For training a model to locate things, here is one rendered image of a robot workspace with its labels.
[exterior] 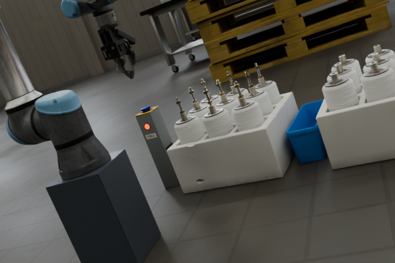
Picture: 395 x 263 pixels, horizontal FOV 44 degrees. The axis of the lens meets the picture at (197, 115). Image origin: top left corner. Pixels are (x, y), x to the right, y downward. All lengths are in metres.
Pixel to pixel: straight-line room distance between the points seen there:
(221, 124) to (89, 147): 0.50
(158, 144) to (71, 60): 8.63
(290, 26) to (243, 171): 2.09
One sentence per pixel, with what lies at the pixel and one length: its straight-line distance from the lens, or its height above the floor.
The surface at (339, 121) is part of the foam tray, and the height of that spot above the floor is 0.15.
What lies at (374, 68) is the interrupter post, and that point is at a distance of 1.53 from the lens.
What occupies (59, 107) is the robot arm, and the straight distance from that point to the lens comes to 1.37.
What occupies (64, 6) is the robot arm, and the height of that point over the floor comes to 0.77.
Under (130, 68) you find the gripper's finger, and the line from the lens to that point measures 1.83.
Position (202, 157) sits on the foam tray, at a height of 0.13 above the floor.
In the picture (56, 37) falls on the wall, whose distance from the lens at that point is 10.50.
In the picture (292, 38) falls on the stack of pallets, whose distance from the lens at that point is 3.63.
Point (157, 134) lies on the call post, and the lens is 1.85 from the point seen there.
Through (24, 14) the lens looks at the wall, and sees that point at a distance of 10.81.
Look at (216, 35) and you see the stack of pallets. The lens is 3.71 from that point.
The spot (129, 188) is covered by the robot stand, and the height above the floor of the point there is 0.20.
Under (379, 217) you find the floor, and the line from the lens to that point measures 1.27.
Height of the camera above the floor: 0.62
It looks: 12 degrees down
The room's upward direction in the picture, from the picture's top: 21 degrees counter-clockwise
